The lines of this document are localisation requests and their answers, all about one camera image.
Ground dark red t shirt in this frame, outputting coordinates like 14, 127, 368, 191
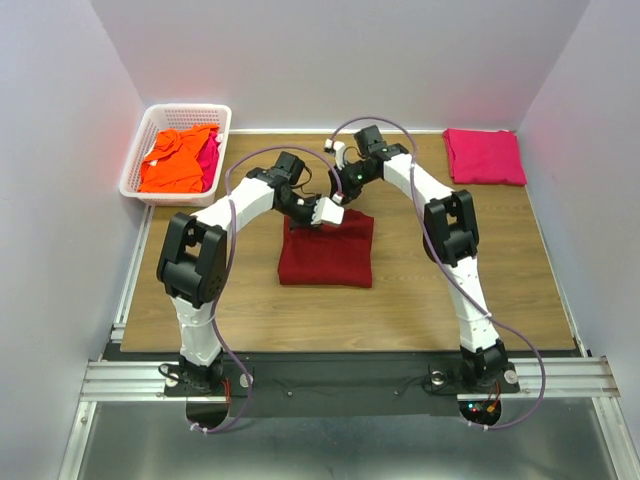
277, 209, 374, 288

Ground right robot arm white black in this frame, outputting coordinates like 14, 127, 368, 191
324, 125, 508, 390

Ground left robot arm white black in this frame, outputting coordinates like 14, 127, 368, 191
157, 152, 321, 395

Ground pink t shirt in basket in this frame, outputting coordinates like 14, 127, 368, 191
197, 131, 220, 192

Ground folded pink t shirt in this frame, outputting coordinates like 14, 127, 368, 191
443, 128, 527, 186

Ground orange t shirt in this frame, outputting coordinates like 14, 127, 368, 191
138, 124, 219, 194

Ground white plastic laundry basket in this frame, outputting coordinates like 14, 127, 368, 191
119, 103, 232, 207

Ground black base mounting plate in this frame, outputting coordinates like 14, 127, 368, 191
99, 349, 521, 419

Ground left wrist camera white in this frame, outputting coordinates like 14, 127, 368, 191
310, 197, 344, 227

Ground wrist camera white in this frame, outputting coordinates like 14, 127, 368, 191
323, 138, 351, 170
310, 197, 344, 227

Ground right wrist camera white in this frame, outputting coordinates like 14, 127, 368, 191
323, 138, 351, 170

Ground aluminium frame rail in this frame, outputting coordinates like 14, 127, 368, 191
81, 357, 620, 402

